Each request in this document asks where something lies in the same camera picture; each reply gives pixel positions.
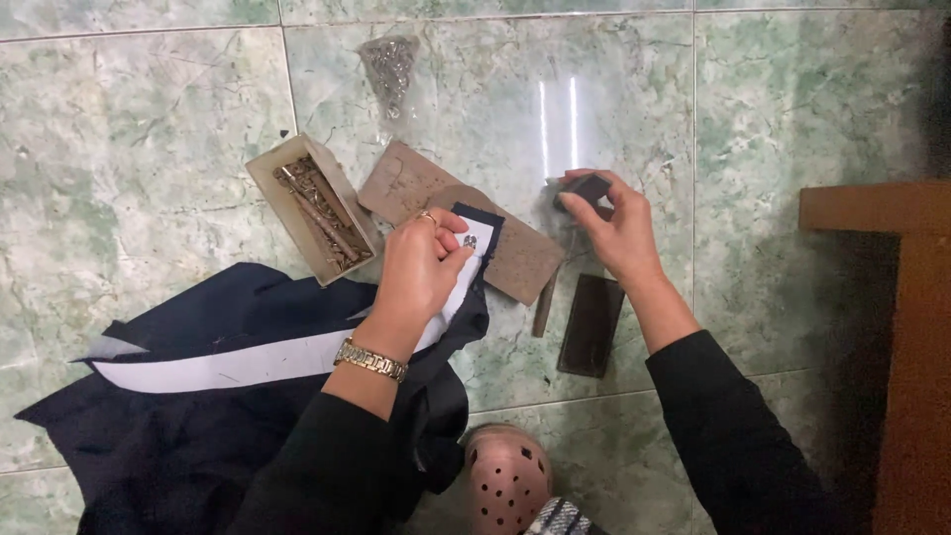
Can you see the person's right hand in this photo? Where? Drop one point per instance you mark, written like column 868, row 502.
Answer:
column 624, row 230

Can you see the person's left hand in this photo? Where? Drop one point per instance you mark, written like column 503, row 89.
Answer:
column 412, row 279

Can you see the small dark block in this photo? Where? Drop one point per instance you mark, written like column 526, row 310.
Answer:
column 591, row 186

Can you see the navy garment with white lining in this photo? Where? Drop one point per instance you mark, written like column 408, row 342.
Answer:
column 223, row 371

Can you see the gold wristwatch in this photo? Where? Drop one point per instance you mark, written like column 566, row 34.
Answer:
column 369, row 361

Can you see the dark rectangular slab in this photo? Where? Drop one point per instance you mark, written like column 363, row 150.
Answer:
column 591, row 325

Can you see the worn wooden board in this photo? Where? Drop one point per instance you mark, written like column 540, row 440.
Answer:
column 520, row 256

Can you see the short metal rod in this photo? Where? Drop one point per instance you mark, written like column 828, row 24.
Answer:
column 544, row 304

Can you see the open cardboard box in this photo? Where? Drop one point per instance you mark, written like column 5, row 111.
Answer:
column 297, row 230

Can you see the clear bag of metal fasteners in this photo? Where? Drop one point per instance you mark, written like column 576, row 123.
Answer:
column 389, row 74

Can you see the pink perforated clog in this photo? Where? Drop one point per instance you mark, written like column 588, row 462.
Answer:
column 507, row 479

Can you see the plaid trouser leg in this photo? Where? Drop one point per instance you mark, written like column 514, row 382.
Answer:
column 557, row 518

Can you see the brown wooden furniture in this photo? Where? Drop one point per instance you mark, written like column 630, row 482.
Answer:
column 910, row 357

